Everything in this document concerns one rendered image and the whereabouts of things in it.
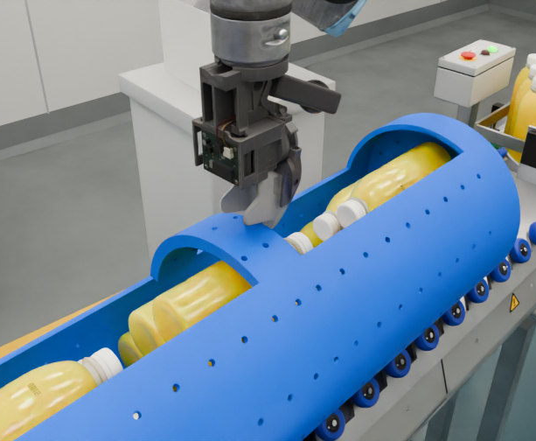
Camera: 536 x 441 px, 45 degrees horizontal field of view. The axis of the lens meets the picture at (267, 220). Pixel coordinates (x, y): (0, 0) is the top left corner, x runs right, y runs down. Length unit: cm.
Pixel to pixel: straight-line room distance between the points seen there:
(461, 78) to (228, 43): 110
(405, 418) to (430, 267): 28
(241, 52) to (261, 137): 8
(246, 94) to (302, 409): 33
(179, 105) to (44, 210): 203
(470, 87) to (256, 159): 107
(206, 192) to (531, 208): 66
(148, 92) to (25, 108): 250
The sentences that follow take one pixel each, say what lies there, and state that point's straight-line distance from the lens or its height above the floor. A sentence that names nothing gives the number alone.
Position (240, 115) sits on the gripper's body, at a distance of 63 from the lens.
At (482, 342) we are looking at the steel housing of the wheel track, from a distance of 117.
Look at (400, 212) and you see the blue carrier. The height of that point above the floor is 121.
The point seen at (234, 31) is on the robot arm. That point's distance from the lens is 60.
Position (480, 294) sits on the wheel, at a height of 96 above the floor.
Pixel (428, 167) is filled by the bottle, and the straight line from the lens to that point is 97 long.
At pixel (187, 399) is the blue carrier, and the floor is 119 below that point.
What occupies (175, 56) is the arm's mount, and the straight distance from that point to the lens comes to 136.
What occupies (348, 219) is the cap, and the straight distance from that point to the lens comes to 89.
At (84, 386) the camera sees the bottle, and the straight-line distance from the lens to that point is 65.
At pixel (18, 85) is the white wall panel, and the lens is 374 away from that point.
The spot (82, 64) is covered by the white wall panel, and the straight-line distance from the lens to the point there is 385.
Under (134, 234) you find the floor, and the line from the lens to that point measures 294.
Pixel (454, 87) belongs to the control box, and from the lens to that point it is 167.
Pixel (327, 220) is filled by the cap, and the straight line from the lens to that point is 94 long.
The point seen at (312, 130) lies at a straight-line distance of 137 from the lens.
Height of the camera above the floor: 165
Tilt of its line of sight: 34 degrees down
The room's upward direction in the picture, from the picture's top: straight up
